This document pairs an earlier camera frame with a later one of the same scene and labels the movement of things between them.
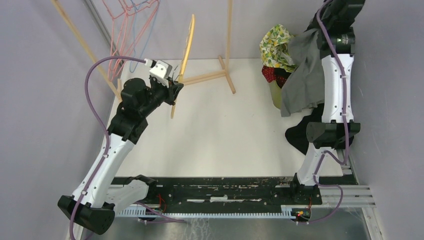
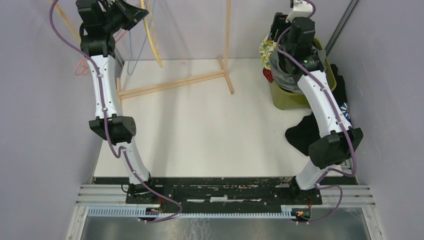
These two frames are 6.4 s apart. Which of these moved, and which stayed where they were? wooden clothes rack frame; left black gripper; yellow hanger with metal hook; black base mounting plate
Moved: yellow hanger with metal hook; left black gripper
Stayed: black base mounting plate; wooden clothes rack frame
